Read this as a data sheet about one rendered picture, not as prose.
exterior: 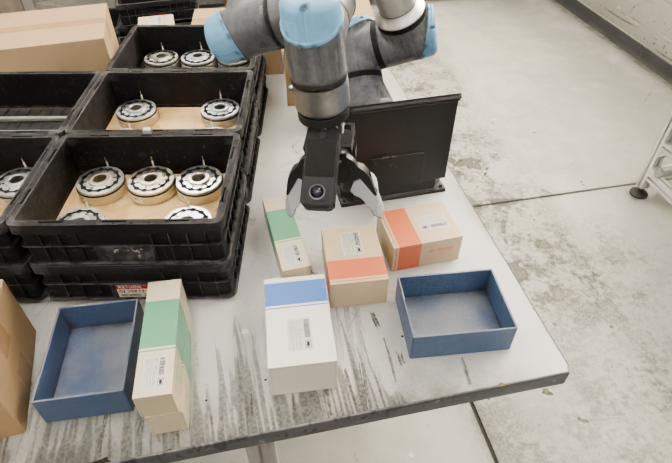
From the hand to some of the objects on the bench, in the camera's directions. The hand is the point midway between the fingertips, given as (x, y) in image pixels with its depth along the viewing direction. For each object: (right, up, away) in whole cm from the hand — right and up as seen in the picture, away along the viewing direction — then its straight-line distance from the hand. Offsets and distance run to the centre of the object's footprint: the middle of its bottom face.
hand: (335, 220), depth 84 cm
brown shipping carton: (-71, -33, +11) cm, 79 cm away
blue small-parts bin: (+24, -21, +24) cm, 39 cm away
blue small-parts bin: (-45, -28, +16) cm, 55 cm away
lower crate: (-81, -8, +38) cm, 90 cm away
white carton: (-7, -25, +20) cm, 32 cm away
